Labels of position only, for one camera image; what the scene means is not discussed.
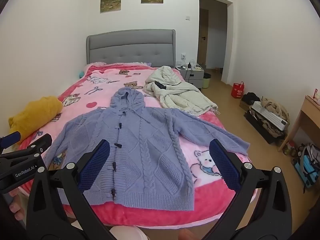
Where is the red paper bag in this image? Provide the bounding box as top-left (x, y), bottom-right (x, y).
top-left (231, 81), bottom-right (245, 99)

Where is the cream padded jacket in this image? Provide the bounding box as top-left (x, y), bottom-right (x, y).
top-left (143, 66), bottom-right (218, 116)

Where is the grey bedside table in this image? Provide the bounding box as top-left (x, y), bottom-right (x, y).
top-left (176, 65), bottom-right (204, 89)

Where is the left forest picture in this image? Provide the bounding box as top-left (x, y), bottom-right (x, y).
top-left (100, 0), bottom-right (121, 13)

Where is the person's left hand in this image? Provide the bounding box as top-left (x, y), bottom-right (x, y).
top-left (9, 189), bottom-right (25, 221)

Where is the green waste bin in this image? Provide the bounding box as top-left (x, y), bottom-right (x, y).
top-left (202, 73), bottom-right (212, 89)

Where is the wooden interior door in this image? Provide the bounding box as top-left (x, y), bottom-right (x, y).
top-left (197, 8), bottom-right (209, 68)

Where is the white box with clothes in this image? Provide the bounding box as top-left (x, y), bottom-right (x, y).
top-left (240, 93), bottom-right (290, 144)

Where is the grey upholstered headboard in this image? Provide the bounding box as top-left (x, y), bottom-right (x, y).
top-left (86, 29), bottom-right (176, 68)

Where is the wooden desk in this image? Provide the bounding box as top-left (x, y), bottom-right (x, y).
top-left (278, 95), bottom-right (320, 152)

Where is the mustard yellow garment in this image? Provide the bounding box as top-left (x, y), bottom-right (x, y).
top-left (8, 96), bottom-right (63, 145)

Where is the blue knitted hooded cardigan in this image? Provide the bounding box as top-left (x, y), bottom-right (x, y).
top-left (43, 87), bottom-right (249, 211)

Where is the blue grey backpack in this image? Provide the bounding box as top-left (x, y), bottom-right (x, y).
top-left (293, 143), bottom-right (319, 193)

